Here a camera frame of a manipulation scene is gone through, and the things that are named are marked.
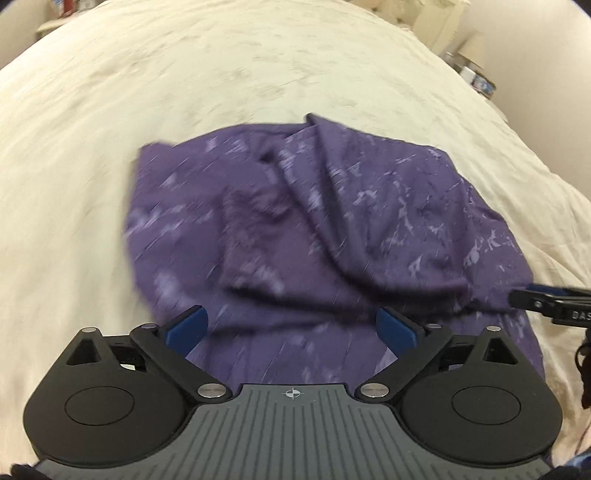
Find cluttered nightstand items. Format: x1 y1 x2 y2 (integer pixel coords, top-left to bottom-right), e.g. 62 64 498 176
413 0 499 97

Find shelf with colourful items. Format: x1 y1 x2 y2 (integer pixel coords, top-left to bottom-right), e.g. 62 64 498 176
36 0 104 40

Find purple patterned garment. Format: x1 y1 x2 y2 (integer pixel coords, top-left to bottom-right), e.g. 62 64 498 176
124 115 543 388

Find cream floral bedspread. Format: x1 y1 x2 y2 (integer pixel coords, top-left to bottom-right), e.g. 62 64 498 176
1 1 590 467

